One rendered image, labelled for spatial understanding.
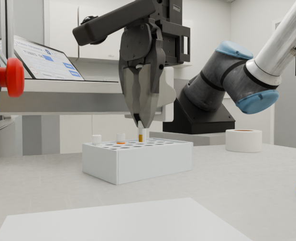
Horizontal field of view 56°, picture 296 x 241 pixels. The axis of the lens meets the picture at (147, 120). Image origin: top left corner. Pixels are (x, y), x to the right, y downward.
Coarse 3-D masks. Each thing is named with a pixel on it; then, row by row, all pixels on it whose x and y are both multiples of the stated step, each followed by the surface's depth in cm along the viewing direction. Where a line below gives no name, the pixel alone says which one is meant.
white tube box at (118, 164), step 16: (112, 144) 38; (128, 144) 38; (144, 144) 38; (160, 144) 39; (176, 144) 36; (192, 144) 38; (96, 160) 34; (112, 160) 31; (128, 160) 31; (144, 160) 33; (160, 160) 34; (176, 160) 36; (192, 160) 38; (96, 176) 34; (112, 176) 31; (128, 176) 31; (144, 176) 33
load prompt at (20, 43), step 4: (16, 40) 130; (20, 40) 134; (20, 44) 130; (24, 44) 134; (28, 44) 138; (32, 44) 141; (28, 48) 135; (32, 48) 138; (36, 48) 142; (40, 48) 146; (44, 48) 151; (40, 52) 143; (44, 52) 147; (48, 52) 152; (52, 52) 156
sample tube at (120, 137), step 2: (116, 134) 39; (118, 134) 38; (120, 134) 38; (122, 134) 38; (124, 134) 39; (116, 136) 39; (118, 136) 38; (120, 136) 38; (122, 136) 38; (124, 136) 39; (116, 138) 39; (118, 138) 38; (120, 138) 38; (122, 138) 38; (124, 138) 39; (116, 140) 39; (118, 140) 38; (120, 140) 38; (122, 140) 38; (124, 140) 39; (118, 142) 38; (120, 142) 38; (122, 142) 38; (124, 142) 39
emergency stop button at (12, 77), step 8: (8, 64) 27; (16, 64) 27; (0, 72) 27; (8, 72) 26; (16, 72) 27; (0, 80) 27; (8, 80) 26; (16, 80) 27; (8, 88) 27; (16, 88) 27; (16, 96) 28
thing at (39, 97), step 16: (32, 80) 48; (48, 80) 49; (0, 96) 46; (32, 96) 48; (48, 96) 49; (64, 96) 50; (80, 96) 51; (96, 96) 52; (112, 96) 53; (0, 112) 46; (16, 112) 47; (32, 112) 48; (48, 112) 49; (64, 112) 50; (80, 112) 51; (96, 112) 52; (112, 112) 53; (128, 112) 54; (160, 112) 57
